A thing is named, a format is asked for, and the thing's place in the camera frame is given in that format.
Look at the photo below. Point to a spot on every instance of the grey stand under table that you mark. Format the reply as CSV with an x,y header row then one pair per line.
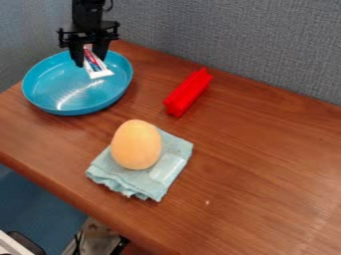
x,y
96,239

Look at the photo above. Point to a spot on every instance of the clear small plastic bottle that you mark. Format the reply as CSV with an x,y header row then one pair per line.
x,y
166,168

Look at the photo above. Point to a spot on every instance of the orange egg-shaped sponge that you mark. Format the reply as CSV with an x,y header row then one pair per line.
x,y
136,145

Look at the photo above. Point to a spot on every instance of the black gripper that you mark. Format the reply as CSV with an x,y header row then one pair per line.
x,y
73,36

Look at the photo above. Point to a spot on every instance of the white toothpaste tube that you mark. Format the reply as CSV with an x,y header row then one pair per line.
x,y
95,66

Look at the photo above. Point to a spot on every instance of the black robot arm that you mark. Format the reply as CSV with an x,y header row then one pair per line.
x,y
87,12

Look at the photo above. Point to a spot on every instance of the light blue folded cloth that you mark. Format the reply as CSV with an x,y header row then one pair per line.
x,y
133,182

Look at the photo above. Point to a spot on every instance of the red plastic block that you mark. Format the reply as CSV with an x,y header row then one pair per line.
x,y
187,92

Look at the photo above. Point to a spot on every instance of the blue plastic plate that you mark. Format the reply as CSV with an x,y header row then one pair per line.
x,y
59,88

